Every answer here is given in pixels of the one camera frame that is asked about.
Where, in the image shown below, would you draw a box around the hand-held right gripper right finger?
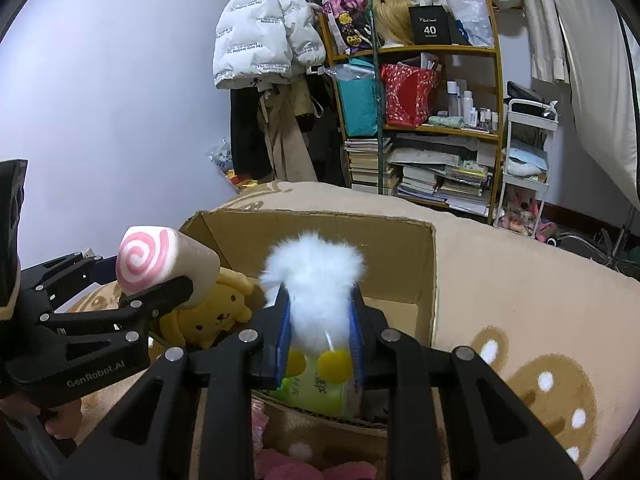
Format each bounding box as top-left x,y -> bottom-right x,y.
350,285 -> 586,480

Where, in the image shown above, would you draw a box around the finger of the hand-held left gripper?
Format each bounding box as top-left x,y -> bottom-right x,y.
39,275 -> 195,333
19,254 -> 121,303

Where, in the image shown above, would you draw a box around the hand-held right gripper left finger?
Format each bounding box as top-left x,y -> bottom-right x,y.
82,287 -> 293,480

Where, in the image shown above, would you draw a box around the green tissue pack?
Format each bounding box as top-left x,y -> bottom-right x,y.
277,355 -> 361,416

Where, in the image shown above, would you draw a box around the pink swirl roll squishy toy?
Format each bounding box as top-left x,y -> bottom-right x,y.
115,226 -> 221,308

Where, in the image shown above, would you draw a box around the white fluffy plush yellow feet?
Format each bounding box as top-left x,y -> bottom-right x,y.
259,230 -> 366,386

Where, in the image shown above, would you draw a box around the yellow dog plush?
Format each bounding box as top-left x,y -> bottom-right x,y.
159,266 -> 256,351

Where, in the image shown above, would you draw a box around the cardboard box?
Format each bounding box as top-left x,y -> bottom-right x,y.
150,208 -> 437,431

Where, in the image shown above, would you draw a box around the person's left hand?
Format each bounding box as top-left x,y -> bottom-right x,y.
42,400 -> 84,449

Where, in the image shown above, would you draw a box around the pink wrapped packet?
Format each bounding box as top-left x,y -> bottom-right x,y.
250,395 -> 271,453

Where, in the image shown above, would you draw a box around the pink plush toy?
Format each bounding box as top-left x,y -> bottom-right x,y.
255,447 -> 378,480

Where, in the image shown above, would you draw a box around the clear plastic snack bag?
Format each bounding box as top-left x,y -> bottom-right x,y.
207,137 -> 256,191

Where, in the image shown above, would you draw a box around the small stack of books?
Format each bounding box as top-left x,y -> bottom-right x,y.
344,137 -> 393,192

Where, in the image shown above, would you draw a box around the large pile of books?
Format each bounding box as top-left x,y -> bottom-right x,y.
392,132 -> 496,216

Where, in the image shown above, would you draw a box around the beige hanging coat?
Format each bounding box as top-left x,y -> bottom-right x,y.
260,82 -> 318,183

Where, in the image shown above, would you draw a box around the black hanging coat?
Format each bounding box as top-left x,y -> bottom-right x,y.
230,87 -> 273,181

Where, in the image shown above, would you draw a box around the green thin pole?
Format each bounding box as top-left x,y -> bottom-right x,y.
369,0 -> 388,196

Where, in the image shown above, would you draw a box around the teal gift bag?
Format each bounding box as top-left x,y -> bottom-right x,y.
335,57 -> 379,137

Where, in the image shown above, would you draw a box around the light blue cloth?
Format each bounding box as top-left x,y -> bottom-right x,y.
506,140 -> 548,178

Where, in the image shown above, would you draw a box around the red gift bag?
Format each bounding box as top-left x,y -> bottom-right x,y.
380,62 -> 440,127

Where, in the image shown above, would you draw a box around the row of cosmetic bottles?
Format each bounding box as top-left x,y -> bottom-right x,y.
445,79 -> 501,130

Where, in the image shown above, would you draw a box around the white trolley cart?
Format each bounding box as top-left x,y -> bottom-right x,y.
495,97 -> 558,233

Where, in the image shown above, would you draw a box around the dark bag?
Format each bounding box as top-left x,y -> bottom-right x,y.
506,81 -> 546,106

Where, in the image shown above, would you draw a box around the white puffer jacket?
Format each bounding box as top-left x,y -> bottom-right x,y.
212,0 -> 327,91

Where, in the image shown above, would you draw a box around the blonde wig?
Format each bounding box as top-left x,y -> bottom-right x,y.
374,0 -> 417,48

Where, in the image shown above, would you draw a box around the black box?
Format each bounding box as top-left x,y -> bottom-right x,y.
408,5 -> 453,46

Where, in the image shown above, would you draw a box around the black pink printed bag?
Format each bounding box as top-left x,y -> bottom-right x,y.
324,0 -> 373,56

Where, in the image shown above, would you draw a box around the large white softbox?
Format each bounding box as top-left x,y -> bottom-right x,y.
545,0 -> 640,281

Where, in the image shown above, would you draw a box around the white plastic bag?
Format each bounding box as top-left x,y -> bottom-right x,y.
439,0 -> 493,48

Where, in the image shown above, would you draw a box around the yellow frame shelf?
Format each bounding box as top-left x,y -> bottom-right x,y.
320,0 -> 506,226

